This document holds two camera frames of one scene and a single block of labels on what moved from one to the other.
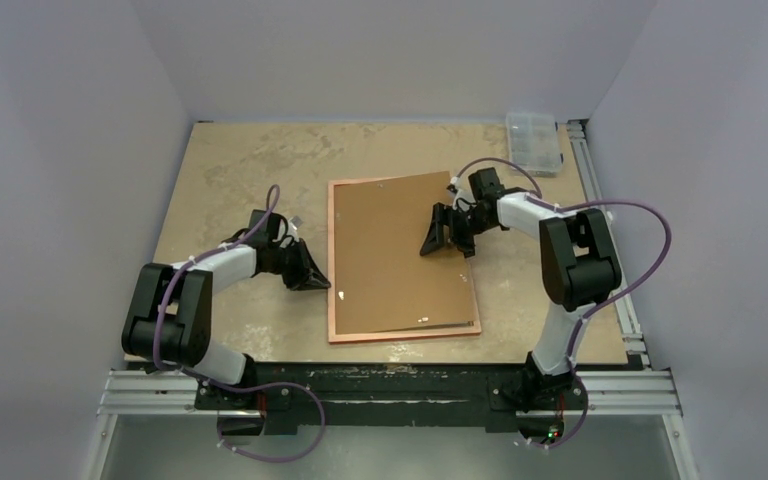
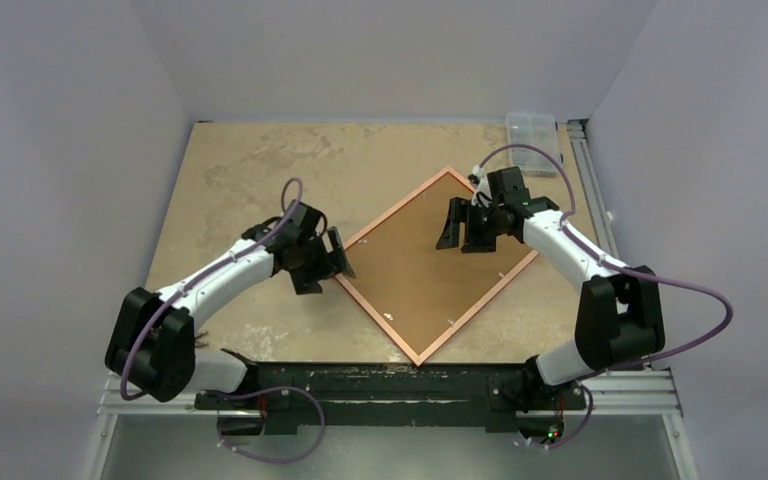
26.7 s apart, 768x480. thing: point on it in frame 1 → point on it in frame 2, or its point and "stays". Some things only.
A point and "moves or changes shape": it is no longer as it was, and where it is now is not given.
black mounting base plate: (392, 394) stays
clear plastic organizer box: (534, 143) stays
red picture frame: (385, 335) → (348, 286)
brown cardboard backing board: (382, 281) moves or changes shape
